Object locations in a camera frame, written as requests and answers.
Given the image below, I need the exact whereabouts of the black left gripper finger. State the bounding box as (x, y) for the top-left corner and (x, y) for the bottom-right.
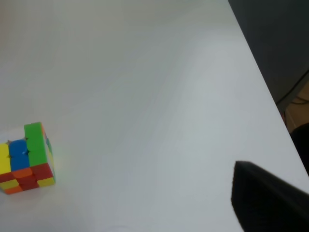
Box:
(231, 161), (309, 232)

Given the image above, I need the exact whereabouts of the multicolour puzzle cube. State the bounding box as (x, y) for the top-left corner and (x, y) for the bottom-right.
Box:
(0, 122), (56, 195)

